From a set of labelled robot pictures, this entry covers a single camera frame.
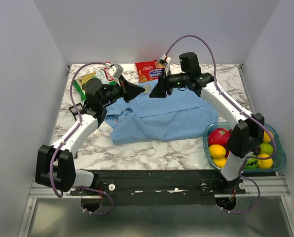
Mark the green lime upper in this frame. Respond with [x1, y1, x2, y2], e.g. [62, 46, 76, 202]
[260, 143, 274, 156]

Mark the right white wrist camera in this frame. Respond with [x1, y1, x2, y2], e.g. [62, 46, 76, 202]
[155, 54, 171, 75]

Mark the yellow lemon front right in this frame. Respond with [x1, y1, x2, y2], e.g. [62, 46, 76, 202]
[257, 154, 273, 169]

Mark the yellow lemon back right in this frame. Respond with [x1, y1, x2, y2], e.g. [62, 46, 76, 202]
[263, 131, 274, 143]

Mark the dark purple grape bunch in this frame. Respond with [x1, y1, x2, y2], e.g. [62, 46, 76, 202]
[254, 146, 261, 156]

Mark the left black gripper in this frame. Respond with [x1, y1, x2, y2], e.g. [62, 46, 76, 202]
[100, 75, 145, 106]

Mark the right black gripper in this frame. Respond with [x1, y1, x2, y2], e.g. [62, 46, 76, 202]
[148, 69, 189, 99]

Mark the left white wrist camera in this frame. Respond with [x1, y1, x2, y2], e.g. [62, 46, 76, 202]
[107, 64, 123, 84]

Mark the red candy bag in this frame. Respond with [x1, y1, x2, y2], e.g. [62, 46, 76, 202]
[135, 60, 166, 83]

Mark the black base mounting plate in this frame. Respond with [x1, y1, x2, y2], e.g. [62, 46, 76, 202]
[39, 169, 280, 207]

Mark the yellow lemon upper left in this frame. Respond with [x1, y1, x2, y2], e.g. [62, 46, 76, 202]
[209, 144, 226, 159]

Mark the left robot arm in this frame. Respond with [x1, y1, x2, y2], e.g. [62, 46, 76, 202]
[35, 77, 145, 195]

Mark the green lime lower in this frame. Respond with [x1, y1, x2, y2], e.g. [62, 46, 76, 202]
[244, 155, 258, 169]

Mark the black double frame stand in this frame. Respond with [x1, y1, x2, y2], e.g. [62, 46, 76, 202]
[66, 103, 87, 158]

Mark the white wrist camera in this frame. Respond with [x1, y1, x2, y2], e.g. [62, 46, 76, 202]
[107, 64, 123, 84]
[155, 54, 171, 75]

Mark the teal plastic fruit container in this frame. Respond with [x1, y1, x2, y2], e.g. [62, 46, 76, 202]
[203, 122, 286, 173]

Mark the green lime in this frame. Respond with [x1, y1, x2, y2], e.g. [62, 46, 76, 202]
[244, 155, 258, 169]
[260, 143, 274, 156]

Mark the light blue shirt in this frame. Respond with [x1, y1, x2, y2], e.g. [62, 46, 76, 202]
[105, 89, 219, 145]

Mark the green chips bag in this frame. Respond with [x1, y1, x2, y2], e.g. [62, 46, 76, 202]
[72, 68, 115, 102]

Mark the yellow lemon lower left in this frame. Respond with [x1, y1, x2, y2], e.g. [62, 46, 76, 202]
[213, 157, 227, 168]

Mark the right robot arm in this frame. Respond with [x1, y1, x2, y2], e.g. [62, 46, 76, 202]
[149, 52, 264, 194]

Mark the aluminium rail frame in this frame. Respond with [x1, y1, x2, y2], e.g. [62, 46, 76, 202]
[16, 176, 294, 237]

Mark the yellow lemon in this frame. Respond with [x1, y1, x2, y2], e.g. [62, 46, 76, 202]
[257, 154, 273, 169]
[263, 131, 274, 143]
[213, 157, 227, 168]
[209, 144, 226, 159]

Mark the red dragon fruit toy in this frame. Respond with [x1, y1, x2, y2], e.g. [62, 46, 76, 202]
[208, 128, 230, 147]

